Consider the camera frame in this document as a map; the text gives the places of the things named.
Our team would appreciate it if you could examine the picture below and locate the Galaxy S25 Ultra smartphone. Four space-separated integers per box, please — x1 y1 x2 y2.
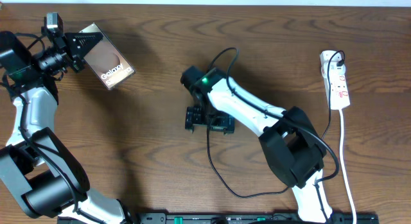
80 23 136 90

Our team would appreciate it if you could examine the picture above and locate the black USB charging cable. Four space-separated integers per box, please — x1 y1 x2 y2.
205 50 346 199

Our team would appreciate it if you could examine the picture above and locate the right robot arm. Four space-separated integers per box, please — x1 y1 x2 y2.
180 66 333 223

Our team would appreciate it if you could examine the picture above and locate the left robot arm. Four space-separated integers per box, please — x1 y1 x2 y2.
1 28 136 223

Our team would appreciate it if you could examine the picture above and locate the white power strip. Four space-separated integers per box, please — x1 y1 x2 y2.
320 50 350 110

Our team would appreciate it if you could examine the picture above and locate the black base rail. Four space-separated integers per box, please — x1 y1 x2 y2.
137 212 380 224

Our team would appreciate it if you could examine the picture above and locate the white power strip cord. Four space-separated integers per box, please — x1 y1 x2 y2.
338 108 358 224

